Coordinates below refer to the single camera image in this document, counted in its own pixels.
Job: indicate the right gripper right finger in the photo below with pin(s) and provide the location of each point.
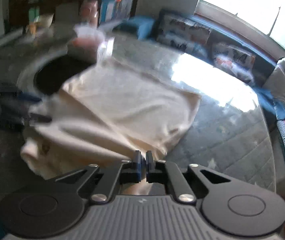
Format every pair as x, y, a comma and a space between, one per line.
153, 172

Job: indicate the pink cartoon face bottle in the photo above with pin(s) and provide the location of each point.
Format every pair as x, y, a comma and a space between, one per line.
89, 13

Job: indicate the teal sofa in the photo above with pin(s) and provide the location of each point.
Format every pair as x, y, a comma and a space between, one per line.
145, 29

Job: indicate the blue white storage cart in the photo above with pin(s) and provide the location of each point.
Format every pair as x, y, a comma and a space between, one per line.
109, 10

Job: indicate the white ceramic bowl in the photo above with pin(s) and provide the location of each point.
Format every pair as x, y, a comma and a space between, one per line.
44, 21

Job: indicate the grey cushion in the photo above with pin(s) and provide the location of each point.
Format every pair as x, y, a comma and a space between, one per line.
275, 83

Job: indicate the butterfly pillow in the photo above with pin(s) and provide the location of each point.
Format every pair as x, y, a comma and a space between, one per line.
183, 34
234, 61

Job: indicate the right butterfly pillow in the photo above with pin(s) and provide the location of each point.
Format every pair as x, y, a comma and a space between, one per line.
234, 61

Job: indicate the pink white tissue pack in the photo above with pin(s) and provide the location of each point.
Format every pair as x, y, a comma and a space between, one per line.
90, 44

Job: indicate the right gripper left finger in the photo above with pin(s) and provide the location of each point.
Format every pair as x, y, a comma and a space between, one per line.
132, 169

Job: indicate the black round induction cooktop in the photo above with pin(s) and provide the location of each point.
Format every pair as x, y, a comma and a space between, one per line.
50, 78

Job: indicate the cream white garment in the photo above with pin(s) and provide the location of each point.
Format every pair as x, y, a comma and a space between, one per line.
104, 115

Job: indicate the left butterfly pillow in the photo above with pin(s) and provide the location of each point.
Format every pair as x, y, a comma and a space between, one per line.
183, 34

